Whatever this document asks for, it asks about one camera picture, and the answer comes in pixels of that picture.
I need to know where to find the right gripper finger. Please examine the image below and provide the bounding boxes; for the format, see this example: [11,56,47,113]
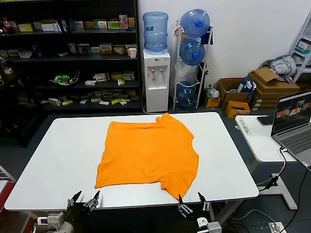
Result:
[197,192,210,211]
[178,194,194,219]

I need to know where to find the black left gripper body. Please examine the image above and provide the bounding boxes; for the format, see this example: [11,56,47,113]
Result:
[65,205,98,218]

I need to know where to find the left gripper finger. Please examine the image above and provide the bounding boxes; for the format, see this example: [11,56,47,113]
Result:
[84,190,101,214]
[67,190,83,207]

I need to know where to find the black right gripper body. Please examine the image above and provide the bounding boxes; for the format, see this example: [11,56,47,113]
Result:
[191,210,209,219]

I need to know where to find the orange t-shirt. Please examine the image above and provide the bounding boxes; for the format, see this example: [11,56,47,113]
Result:
[94,113,200,201]

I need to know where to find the pile of grey clothes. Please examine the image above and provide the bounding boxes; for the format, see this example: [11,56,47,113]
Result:
[261,55,297,82]

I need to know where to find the white power strip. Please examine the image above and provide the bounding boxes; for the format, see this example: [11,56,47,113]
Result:
[268,222,288,233]

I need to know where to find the white side table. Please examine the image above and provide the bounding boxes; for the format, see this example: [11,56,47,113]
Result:
[234,115,298,211]

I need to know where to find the yellow cardboard box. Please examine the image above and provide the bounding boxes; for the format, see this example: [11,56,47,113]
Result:
[225,100,251,119]

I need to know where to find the small yellow box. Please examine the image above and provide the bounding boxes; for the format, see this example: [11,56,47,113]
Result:
[205,96,222,108]

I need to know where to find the black phone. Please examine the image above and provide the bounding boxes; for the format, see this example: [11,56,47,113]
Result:
[257,116,276,126]

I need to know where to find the grey laptop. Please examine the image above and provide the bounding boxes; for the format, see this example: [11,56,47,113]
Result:
[271,89,311,172]

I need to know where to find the red-rimmed cardboard box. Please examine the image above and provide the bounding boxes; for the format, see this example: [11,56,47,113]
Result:
[217,78,252,110]

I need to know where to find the grey plastic bag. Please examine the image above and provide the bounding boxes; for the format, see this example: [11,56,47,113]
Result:
[206,84,221,100]

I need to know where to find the white water dispenser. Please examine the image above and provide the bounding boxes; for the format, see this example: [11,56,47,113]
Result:
[142,49,171,114]

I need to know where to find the green white bowl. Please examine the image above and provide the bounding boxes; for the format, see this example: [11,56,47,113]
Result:
[48,70,81,86]

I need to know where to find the stacked brown cardboard box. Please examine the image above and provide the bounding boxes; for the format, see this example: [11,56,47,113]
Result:
[250,92,290,112]

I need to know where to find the white box red print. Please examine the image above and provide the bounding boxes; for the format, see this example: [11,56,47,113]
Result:
[94,73,110,83]

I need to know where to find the blue bag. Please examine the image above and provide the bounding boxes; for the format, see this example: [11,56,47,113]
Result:
[237,77,258,94]

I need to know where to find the black stand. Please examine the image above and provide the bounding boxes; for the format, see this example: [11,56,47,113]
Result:
[201,62,210,84]

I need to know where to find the white water jug rack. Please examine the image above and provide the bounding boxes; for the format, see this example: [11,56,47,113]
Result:
[172,20,214,111]

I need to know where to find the open brown cardboard box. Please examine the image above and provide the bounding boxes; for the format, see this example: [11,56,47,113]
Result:
[247,67,302,95]

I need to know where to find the black shelving unit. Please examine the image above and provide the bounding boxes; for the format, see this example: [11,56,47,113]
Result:
[0,0,143,149]

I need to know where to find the dark blue bottle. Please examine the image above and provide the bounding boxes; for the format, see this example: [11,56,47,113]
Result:
[31,43,42,59]

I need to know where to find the white metal shelf rack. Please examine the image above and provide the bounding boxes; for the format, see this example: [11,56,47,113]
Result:
[290,11,311,84]

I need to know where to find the dark blue cloth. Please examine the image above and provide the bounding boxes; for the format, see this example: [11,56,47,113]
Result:
[200,24,214,46]

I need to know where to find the pink cloth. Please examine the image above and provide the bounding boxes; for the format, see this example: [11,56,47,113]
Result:
[174,25,187,42]

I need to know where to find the upright blue water jug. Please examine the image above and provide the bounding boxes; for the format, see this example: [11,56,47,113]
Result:
[142,12,169,54]

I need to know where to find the pink colourful box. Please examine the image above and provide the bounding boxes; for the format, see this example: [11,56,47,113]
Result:
[119,14,129,29]

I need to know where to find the cola bottle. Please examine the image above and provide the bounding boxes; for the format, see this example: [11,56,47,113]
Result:
[2,17,16,34]

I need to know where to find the teal box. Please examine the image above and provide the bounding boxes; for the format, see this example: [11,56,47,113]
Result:
[296,40,311,54]

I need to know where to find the black adapter cable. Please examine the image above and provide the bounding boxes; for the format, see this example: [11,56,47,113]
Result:
[257,173,280,192]

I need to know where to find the white laptop cable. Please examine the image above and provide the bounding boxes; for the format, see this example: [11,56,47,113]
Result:
[279,147,289,177]

